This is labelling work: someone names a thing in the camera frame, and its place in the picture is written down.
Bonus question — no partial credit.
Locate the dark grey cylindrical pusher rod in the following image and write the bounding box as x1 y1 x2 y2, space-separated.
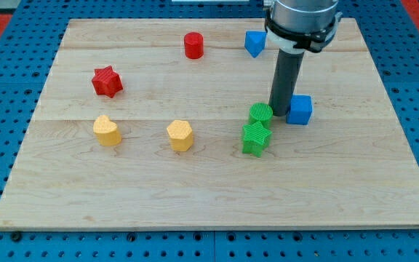
268 49 304 116

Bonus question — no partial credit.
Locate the blue cube block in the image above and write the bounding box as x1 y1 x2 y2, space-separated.
286 95 313 125

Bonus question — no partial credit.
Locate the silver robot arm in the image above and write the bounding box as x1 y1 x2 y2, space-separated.
264 0 343 116

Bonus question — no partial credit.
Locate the green star block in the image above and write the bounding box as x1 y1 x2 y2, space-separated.
242 122 272 157

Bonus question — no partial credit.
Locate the red star block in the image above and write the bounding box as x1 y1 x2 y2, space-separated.
92 65 123 98

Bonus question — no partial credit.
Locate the blue triangular block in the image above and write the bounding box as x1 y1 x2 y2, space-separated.
244 31 266 58

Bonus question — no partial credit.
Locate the green cylinder block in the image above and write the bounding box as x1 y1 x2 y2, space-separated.
248 103 274 130

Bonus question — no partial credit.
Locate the red cylinder block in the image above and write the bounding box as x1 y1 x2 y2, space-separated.
183 32 204 59

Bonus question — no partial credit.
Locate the yellow hexagon block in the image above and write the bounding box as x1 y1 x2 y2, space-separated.
167 120 193 152

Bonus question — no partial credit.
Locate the light wooden board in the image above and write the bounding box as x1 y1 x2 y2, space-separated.
0 18 419 231

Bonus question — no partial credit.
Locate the yellow heart block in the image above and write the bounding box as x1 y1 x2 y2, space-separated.
93 115 122 146

